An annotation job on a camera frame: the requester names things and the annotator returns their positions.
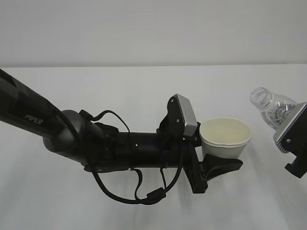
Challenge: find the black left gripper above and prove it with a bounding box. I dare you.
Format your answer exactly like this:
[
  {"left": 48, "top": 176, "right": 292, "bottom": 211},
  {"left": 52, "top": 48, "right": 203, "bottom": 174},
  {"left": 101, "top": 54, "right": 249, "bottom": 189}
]
[{"left": 157, "top": 115, "right": 243, "bottom": 194}]

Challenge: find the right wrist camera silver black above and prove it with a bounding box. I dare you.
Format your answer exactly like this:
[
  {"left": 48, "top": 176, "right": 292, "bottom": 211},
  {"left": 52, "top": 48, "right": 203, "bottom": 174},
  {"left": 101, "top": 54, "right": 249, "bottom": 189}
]
[{"left": 273, "top": 102, "right": 307, "bottom": 153}]

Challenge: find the clear plastic water bottle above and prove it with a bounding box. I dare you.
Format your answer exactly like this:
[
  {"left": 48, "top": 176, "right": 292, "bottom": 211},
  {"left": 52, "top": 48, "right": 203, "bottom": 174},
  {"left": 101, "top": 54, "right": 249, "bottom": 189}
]
[{"left": 249, "top": 87, "right": 298, "bottom": 130}]

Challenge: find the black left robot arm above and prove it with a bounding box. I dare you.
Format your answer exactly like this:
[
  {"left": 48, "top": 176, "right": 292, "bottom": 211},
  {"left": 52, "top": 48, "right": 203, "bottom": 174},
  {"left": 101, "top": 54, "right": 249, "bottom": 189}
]
[{"left": 0, "top": 71, "right": 243, "bottom": 194}]

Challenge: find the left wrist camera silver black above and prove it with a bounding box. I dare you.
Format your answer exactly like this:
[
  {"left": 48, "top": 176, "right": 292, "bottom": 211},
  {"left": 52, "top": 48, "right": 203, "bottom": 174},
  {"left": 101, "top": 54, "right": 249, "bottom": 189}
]
[{"left": 167, "top": 93, "right": 198, "bottom": 137}]

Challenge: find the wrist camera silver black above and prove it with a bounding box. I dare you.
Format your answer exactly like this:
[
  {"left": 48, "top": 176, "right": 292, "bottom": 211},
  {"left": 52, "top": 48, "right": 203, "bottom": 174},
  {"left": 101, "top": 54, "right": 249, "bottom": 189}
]
[
  {"left": 273, "top": 102, "right": 307, "bottom": 153},
  {"left": 167, "top": 93, "right": 198, "bottom": 137}
]

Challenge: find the white paper cup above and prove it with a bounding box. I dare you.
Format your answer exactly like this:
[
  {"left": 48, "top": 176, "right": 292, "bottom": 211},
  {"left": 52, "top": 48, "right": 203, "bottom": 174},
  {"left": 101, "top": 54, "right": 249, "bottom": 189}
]
[{"left": 199, "top": 117, "right": 252, "bottom": 159}]

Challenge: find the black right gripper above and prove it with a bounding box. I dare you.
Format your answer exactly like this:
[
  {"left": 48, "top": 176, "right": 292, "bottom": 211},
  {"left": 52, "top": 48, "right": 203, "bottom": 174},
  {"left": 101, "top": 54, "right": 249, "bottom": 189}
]
[{"left": 285, "top": 144, "right": 307, "bottom": 178}]

